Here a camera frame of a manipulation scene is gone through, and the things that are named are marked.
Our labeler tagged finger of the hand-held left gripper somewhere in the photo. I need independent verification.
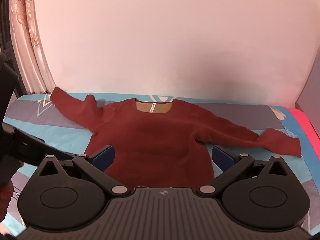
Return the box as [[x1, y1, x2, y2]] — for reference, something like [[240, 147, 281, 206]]
[[13, 127, 74, 167]]

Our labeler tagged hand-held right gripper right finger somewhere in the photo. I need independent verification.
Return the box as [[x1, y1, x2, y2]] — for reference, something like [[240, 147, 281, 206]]
[[197, 145, 290, 197]]

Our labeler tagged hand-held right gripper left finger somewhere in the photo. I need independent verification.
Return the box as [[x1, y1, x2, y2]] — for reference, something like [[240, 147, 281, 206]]
[[35, 144, 131, 197]]

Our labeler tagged dark red knit sweater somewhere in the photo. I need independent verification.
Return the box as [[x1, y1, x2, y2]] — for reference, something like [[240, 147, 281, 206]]
[[50, 87, 301, 188]]

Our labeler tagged blue grey patterned bed sheet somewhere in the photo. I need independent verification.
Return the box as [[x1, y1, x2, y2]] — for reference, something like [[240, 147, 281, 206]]
[[0, 92, 320, 238]]

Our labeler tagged pink patterned curtain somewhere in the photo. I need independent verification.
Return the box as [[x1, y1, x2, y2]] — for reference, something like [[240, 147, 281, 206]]
[[9, 0, 56, 94]]

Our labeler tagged dark wooden furniture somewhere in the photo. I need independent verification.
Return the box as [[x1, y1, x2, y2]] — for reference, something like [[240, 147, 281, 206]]
[[0, 0, 25, 98]]

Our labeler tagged pink cloth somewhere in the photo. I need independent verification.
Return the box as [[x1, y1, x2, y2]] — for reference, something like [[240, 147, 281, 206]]
[[285, 107, 320, 160]]

